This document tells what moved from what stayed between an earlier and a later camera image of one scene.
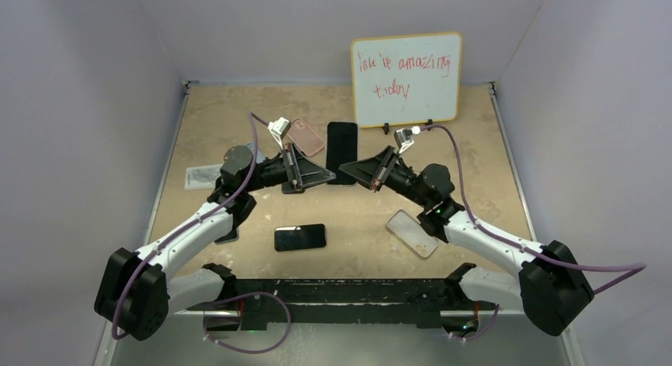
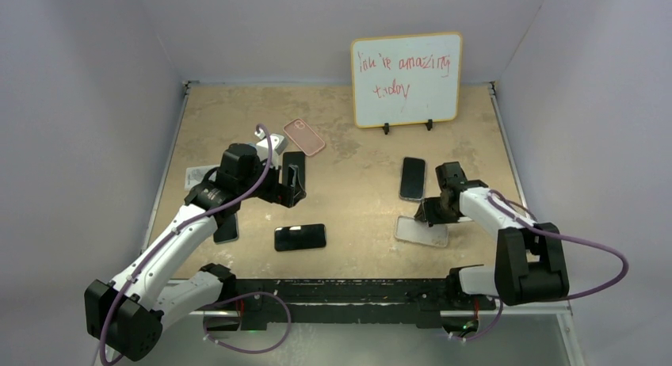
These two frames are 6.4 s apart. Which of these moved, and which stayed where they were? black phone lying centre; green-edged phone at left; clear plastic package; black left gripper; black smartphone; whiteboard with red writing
Moved: black left gripper; black smartphone
Stayed: clear plastic package; green-edged phone at left; black phone lying centre; whiteboard with red writing
